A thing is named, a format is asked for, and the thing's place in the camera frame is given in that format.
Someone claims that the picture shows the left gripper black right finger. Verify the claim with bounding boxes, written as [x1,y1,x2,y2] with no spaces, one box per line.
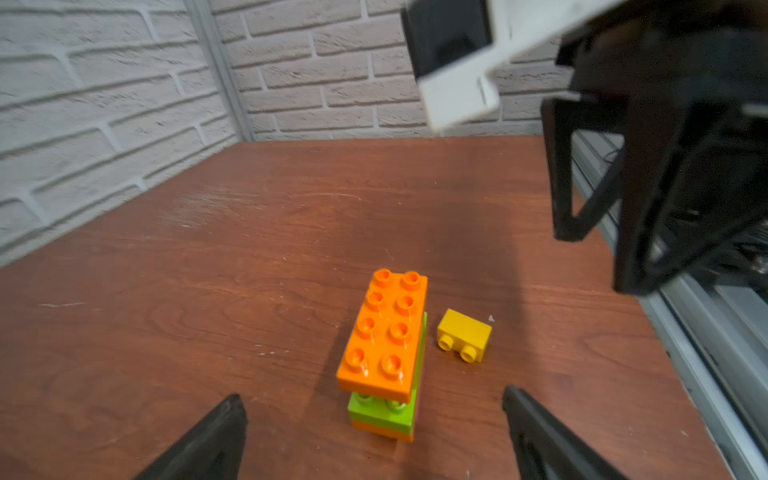
[502,385,625,479]

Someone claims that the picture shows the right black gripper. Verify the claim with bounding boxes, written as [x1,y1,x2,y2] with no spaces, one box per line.
[541,1,767,295]

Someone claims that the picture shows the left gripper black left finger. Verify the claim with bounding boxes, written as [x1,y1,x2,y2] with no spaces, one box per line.
[135,393,248,480]

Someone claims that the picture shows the small yellow lego brick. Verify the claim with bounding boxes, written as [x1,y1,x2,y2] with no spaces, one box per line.
[437,309,492,363]

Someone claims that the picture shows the orange lego brick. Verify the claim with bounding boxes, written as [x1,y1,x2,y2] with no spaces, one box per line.
[336,268,428,403]
[352,420,414,443]

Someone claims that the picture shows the long green lego brick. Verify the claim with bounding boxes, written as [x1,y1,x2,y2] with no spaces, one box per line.
[347,332,426,435]

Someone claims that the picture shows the aluminium rail frame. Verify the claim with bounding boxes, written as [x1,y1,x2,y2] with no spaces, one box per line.
[569,128,768,480]

